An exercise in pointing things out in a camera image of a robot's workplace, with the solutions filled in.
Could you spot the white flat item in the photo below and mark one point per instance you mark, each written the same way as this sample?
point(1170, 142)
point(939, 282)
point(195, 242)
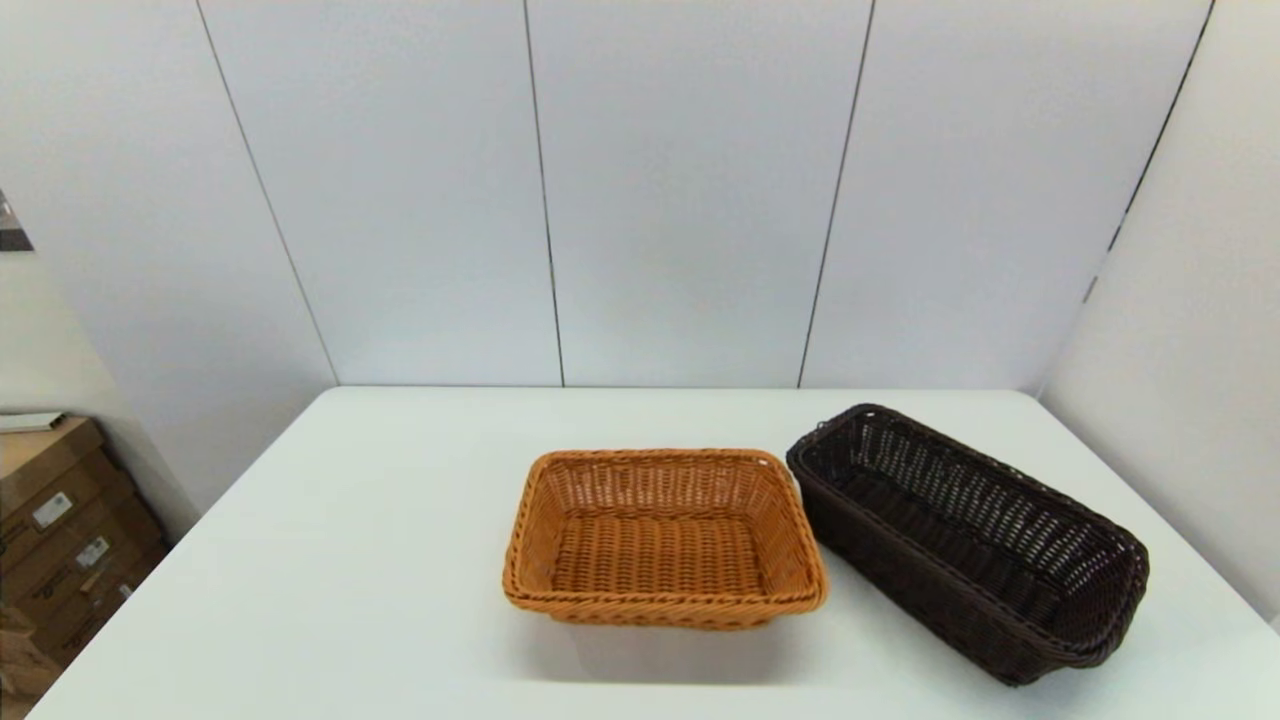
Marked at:
point(30, 421)

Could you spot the crumpled brown cardboard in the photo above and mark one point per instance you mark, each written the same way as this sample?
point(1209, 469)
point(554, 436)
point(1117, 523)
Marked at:
point(20, 650)

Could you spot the brown cardboard box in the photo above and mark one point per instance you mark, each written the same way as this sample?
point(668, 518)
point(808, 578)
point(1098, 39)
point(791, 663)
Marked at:
point(60, 530)
point(90, 618)
point(40, 460)
point(60, 578)

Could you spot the dark brown wicker basket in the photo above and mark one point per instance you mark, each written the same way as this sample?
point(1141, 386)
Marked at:
point(960, 590)

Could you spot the dark grey panel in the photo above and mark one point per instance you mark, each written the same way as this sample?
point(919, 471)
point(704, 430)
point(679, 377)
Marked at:
point(12, 228)

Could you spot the orange wicker basket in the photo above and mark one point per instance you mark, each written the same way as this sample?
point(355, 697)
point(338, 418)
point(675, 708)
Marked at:
point(660, 545)

